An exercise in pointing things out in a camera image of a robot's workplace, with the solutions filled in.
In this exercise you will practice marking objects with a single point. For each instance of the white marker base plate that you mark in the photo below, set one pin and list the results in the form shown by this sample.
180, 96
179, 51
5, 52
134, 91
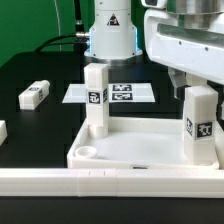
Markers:
118, 93

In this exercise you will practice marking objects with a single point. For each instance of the white desk tabletop tray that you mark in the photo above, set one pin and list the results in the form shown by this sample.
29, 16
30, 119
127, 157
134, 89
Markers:
134, 143

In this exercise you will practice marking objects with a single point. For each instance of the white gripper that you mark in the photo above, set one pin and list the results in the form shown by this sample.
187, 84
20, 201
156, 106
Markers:
198, 52

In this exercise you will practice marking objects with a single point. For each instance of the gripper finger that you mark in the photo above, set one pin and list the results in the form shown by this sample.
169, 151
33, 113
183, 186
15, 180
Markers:
220, 109

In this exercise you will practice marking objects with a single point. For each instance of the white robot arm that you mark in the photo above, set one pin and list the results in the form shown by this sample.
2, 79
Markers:
114, 37

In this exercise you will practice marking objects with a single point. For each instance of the white L-shaped fence wall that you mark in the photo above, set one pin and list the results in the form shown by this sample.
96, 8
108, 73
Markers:
112, 182

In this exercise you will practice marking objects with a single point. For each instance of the white block at left edge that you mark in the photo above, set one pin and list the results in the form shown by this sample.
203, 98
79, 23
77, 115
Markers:
3, 131

